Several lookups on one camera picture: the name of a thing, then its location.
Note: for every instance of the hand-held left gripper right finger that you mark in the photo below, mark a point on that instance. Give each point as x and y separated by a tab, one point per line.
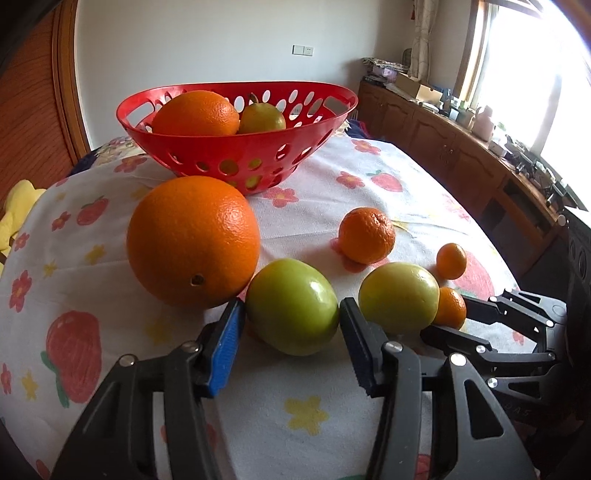
362	350

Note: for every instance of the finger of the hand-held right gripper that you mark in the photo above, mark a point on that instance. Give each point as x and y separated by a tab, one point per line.
517	311
461	339

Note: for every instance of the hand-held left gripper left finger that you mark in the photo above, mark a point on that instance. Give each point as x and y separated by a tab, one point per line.
226	350

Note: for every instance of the small smooth tangerine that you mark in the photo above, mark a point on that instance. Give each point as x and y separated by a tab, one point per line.
451	307

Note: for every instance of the green apple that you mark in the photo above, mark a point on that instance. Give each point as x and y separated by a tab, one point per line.
292	307

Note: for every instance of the red perforated plastic basket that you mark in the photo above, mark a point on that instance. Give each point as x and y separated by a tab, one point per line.
258	147

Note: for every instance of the yellow-green pear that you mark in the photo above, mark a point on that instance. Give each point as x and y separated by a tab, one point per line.
261	117

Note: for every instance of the large smooth orange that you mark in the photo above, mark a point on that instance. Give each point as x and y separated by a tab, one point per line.
194	113

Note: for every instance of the yellow-green apple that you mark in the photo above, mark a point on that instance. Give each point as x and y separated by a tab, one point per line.
399	297

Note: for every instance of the tiny kumquat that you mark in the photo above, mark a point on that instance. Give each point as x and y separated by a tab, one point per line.
451	261

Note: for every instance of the large orange with navel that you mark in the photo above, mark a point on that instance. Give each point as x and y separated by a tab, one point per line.
194	242

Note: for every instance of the bumpy tangerine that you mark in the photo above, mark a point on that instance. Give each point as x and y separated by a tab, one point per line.
367	234

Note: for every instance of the strawberry print white tablecloth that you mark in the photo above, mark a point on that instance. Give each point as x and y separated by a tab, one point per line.
300	221

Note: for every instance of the wooden sideboard cabinet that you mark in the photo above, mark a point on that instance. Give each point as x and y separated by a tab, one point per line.
452	152

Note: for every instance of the pink plastic jug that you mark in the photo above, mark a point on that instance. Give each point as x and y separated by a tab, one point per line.
484	122

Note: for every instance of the floral quilt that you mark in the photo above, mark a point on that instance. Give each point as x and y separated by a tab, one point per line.
111	152

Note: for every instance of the wooden framed window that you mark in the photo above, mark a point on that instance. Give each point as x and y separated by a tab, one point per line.
521	69

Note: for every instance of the cardboard box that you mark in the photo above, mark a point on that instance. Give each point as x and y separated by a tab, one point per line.
418	87

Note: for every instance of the yellow plush toy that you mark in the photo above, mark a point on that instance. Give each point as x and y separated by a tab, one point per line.
18	207

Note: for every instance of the pile of patterned cloth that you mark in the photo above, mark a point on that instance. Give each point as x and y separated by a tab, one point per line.
383	69

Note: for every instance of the patterned curtain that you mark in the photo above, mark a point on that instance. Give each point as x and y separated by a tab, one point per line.
422	41

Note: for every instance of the wooden slatted wardrobe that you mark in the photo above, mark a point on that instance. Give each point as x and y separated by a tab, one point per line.
37	92

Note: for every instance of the white wall switch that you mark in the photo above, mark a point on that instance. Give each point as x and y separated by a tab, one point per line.
303	50

